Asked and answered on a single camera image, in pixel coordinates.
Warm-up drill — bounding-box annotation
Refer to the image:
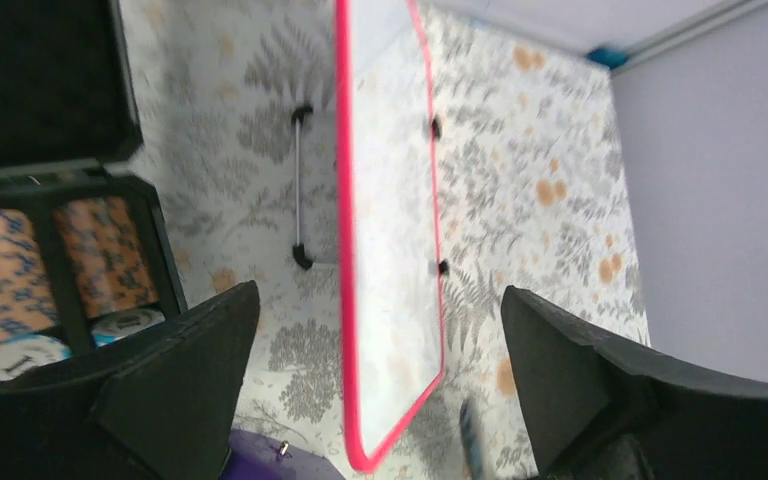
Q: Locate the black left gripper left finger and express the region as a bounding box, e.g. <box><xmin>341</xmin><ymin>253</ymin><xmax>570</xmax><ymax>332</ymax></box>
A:
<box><xmin>0</xmin><ymin>281</ymin><xmax>260</xmax><ymax>479</ymax></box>

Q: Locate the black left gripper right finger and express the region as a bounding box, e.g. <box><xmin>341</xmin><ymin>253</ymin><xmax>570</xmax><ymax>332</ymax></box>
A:
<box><xmin>501</xmin><ymin>286</ymin><xmax>768</xmax><ymax>479</ymax></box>

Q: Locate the grey eraser cloth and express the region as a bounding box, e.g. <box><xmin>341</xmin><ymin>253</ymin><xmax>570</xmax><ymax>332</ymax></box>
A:
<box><xmin>459</xmin><ymin>399</ymin><xmax>490</xmax><ymax>480</ymax></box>

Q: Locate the pink framed whiteboard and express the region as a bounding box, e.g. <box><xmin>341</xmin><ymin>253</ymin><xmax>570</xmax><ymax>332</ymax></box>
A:
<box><xmin>335</xmin><ymin>1</ymin><xmax>444</xmax><ymax>473</ymax></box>

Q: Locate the blue poker chip stack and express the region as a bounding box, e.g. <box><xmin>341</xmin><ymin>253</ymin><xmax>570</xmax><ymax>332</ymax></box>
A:
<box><xmin>91</xmin><ymin>308</ymin><xmax>165</xmax><ymax>347</ymax></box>

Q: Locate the purple box holder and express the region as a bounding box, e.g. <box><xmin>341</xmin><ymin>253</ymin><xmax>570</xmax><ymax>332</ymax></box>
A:
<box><xmin>220</xmin><ymin>430</ymin><xmax>345</xmax><ymax>480</ymax></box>

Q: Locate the orange poker chip stack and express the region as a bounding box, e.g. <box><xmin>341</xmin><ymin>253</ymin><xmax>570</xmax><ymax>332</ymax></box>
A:
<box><xmin>0</xmin><ymin>209</ymin><xmax>57</xmax><ymax>342</ymax></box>

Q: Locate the black poker chip case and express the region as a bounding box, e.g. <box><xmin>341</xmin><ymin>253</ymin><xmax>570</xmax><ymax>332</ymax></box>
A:
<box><xmin>0</xmin><ymin>1</ymin><xmax>187</xmax><ymax>358</ymax></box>

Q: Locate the blue corner bracket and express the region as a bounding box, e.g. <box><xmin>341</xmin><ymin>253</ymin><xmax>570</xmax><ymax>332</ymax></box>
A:
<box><xmin>586</xmin><ymin>45</ymin><xmax>630</xmax><ymax>70</ymax></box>

